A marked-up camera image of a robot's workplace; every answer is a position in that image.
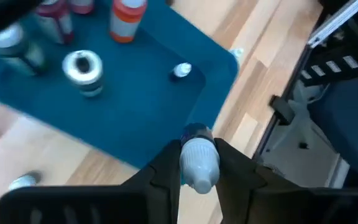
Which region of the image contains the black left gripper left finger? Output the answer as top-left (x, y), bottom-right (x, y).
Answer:
top-left (0, 139), bottom-right (183, 224)

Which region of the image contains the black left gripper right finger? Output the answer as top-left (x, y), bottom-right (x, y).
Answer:
top-left (214, 138), bottom-right (358, 224)

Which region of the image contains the green food coloring bottle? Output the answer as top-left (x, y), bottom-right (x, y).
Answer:
top-left (0, 23), bottom-right (48, 77)

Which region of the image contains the maroon food coloring bottle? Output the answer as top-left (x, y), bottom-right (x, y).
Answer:
top-left (35, 0), bottom-right (75, 45)

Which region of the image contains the pink food coloring bottle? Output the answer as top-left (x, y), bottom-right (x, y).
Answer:
top-left (68, 0), bottom-right (95, 16)

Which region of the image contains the small blue food coloring bottle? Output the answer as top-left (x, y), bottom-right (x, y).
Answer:
top-left (178, 123), bottom-right (222, 195)

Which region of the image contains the orange food coloring bottle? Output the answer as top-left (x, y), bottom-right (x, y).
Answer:
top-left (109, 0), bottom-right (149, 44)

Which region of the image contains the small white bottle cap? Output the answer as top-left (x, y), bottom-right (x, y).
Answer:
top-left (169, 62), bottom-right (194, 82)

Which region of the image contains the teal plastic bin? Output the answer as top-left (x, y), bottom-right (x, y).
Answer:
top-left (0, 0), bottom-right (241, 170)

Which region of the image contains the blue office chair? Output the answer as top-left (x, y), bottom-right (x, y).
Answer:
top-left (308, 76), bottom-right (358, 175)

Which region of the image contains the black power strip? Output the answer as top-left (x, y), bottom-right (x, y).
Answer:
top-left (299, 53), bottom-right (358, 87)

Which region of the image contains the silver aluminium bar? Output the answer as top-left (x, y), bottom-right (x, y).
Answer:
top-left (308, 0), bottom-right (358, 49)

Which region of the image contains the black table edge bracket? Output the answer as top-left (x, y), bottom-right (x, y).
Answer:
top-left (268, 95), bottom-right (296, 125)

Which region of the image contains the black aluminium table frame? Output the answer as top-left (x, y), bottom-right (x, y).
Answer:
top-left (252, 43), bottom-right (313, 159)

